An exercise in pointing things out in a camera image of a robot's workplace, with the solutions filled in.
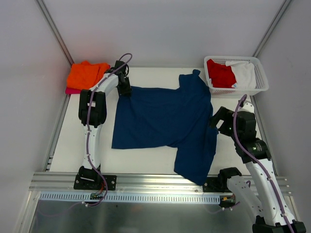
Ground white plastic basket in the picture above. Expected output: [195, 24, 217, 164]
[204, 56, 269, 96]

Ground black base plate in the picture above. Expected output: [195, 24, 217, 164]
[73, 173, 117, 191]
[202, 177, 230, 193]

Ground white slotted cable duct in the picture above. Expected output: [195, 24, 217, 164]
[38, 191, 221, 204]

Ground orange folded t shirt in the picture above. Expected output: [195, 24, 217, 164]
[67, 61, 110, 90]

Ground aluminium mounting rail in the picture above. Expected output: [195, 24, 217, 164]
[29, 171, 292, 196]

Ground white t shirt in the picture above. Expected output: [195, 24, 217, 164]
[225, 61, 256, 89]

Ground pink folded t shirt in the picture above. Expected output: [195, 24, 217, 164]
[65, 87, 81, 95]

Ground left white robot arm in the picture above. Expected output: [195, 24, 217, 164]
[74, 60, 132, 190]

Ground red t shirt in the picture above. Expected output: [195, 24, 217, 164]
[207, 59, 236, 88]

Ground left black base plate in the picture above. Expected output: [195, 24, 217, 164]
[73, 173, 117, 191]

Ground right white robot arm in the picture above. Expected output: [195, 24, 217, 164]
[210, 103, 306, 233]

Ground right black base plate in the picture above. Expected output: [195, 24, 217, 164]
[202, 177, 230, 193]

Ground blue t shirt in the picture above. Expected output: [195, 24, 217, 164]
[112, 69, 218, 185]

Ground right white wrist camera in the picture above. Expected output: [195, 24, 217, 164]
[239, 101, 255, 114]

